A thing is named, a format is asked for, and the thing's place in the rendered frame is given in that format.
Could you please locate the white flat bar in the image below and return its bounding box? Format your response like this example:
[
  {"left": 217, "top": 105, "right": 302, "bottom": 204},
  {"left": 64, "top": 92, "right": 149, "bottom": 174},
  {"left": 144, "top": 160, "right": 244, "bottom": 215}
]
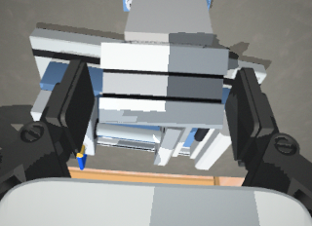
[{"left": 172, "top": 128, "right": 192, "bottom": 157}]

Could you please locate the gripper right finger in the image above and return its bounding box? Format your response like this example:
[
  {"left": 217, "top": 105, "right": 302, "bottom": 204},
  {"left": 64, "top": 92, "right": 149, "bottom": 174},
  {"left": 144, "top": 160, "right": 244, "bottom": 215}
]
[{"left": 225, "top": 67, "right": 312, "bottom": 217}]

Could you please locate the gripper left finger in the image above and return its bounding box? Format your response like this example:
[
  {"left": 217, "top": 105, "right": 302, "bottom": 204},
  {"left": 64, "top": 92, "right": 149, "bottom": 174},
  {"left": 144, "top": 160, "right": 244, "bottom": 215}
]
[{"left": 0, "top": 58, "right": 95, "bottom": 201}]

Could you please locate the grey slotted metal block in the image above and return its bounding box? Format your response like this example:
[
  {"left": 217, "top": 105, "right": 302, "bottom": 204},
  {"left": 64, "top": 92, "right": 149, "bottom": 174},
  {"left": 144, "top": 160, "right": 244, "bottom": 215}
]
[{"left": 99, "top": 43, "right": 229, "bottom": 130}]

